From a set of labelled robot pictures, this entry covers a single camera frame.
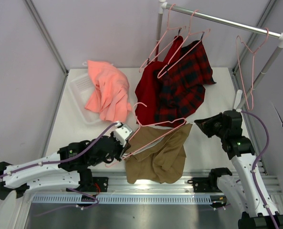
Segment pink wire hanger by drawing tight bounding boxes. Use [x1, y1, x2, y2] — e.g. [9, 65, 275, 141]
[235, 27, 270, 111]
[105, 112, 187, 168]

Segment khaki brown skirt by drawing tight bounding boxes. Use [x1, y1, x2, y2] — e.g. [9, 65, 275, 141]
[125, 124, 192, 184]

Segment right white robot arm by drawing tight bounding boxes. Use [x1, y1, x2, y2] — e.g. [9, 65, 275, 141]
[194, 110, 283, 229]

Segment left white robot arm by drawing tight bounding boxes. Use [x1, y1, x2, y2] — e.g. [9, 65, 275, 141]
[0, 131, 130, 200]

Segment salmon pink skirt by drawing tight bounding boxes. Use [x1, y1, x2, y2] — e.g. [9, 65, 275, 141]
[85, 60, 132, 122]

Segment red black plaid skirt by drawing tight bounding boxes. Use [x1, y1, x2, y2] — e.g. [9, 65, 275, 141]
[154, 40, 216, 123]

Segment plain red skirt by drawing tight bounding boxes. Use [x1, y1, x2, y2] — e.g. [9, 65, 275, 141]
[135, 36, 183, 125]

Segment pink hanger with red skirt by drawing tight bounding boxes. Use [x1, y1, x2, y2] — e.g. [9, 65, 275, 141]
[138, 4, 187, 73]

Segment pink hanger with plaid skirt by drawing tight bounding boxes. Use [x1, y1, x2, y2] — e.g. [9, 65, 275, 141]
[157, 9, 211, 79]

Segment white plastic basket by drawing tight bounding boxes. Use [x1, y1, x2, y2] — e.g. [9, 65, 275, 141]
[68, 68, 101, 125]

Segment metal clothes rack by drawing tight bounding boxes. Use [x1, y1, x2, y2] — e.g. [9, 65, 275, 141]
[155, 0, 283, 119]

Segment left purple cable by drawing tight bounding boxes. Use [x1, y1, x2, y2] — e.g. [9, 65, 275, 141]
[0, 121, 123, 217]

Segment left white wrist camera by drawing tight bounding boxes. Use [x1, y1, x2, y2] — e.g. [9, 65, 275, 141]
[114, 121, 133, 147]

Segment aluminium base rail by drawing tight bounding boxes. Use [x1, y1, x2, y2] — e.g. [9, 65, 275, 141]
[92, 168, 282, 195]

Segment white slotted cable duct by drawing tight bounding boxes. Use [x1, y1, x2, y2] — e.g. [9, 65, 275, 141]
[32, 194, 212, 205]

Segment pink empty wire hanger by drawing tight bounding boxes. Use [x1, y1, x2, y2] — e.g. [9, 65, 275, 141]
[235, 27, 270, 111]

